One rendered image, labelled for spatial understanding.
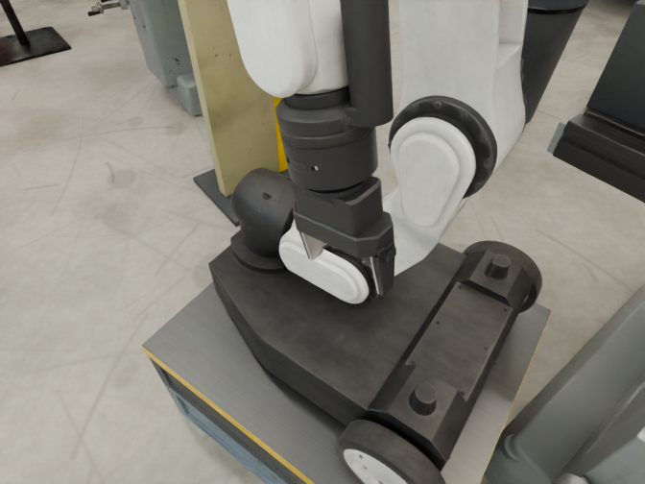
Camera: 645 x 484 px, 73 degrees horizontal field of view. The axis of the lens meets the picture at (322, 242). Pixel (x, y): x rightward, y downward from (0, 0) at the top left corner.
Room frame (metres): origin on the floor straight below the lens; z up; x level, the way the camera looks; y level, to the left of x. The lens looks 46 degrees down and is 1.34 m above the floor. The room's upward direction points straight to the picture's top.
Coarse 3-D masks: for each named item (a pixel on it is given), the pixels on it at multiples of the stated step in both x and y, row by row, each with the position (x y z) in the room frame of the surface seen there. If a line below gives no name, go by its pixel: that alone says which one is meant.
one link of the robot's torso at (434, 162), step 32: (416, 128) 0.46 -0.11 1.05; (448, 128) 0.44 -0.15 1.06; (416, 160) 0.45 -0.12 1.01; (448, 160) 0.43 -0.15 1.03; (416, 192) 0.44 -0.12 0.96; (448, 192) 0.42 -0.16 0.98; (416, 224) 0.44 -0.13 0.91; (448, 224) 0.44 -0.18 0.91; (352, 256) 0.53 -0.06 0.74; (416, 256) 0.48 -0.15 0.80
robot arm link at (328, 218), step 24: (288, 144) 0.33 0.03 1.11; (360, 144) 0.32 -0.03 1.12; (288, 168) 0.34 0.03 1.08; (312, 168) 0.31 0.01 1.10; (336, 168) 0.31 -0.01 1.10; (360, 168) 0.32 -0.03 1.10; (312, 192) 0.32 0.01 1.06; (336, 192) 0.32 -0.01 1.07; (360, 192) 0.32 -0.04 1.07; (312, 216) 0.33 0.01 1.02; (336, 216) 0.31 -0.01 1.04; (360, 216) 0.30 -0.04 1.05; (384, 216) 0.33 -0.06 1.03; (336, 240) 0.31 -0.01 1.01; (360, 240) 0.29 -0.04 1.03; (384, 240) 0.30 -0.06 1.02
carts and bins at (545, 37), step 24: (528, 0) 2.56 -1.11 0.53; (552, 0) 2.50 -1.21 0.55; (576, 0) 2.38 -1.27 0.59; (528, 24) 2.14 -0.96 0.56; (552, 24) 2.13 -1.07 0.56; (528, 48) 2.14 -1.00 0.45; (552, 48) 2.15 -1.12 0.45; (528, 72) 2.14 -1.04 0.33; (552, 72) 2.21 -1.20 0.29; (528, 96) 2.15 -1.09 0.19; (528, 120) 2.20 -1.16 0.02
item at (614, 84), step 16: (640, 0) 0.79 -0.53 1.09; (640, 16) 0.76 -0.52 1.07; (624, 32) 0.77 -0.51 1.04; (640, 32) 0.76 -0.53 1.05; (624, 48) 0.76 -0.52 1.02; (640, 48) 0.75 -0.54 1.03; (608, 64) 0.77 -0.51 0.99; (624, 64) 0.75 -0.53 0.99; (640, 64) 0.74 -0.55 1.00; (608, 80) 0.76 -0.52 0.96; (624, 80) 0.75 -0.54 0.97; (640, 80) 0.73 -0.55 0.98; (592, 96) 0.77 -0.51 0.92; (608, 96) 0.76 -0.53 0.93; (624, 96) 0.74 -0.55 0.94; (640, 96) 0.72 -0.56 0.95; (608, 112) 0.75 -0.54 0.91; (624, 112) 0.73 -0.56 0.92; (640, 112) 0.71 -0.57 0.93
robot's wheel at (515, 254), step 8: (488, 240) 0.72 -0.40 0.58; (472, 248) 0.71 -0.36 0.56; (480, 248) 0.70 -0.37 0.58; (488, 248) 0.69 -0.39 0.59; (496, 248) 0.69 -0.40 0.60; (504, 248) 0.68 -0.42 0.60; (512, 248) 0.68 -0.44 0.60; (512, 256) 0.66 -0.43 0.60; (520, 256) 0.66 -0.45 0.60; (528, 256) 0.66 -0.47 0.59; (528, 264) 0.64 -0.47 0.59; (536, 264) 0.65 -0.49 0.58; (528, 272) 0.63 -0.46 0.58; (536, 272) 0.64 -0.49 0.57; (536, 280) 0.62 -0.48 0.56; (536, 288) 0.61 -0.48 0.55; (528, 296) 0.61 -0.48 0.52; (536, 296) 0.60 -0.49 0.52; (528, 304) 0.60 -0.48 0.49; (520, 312) 0.61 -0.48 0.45
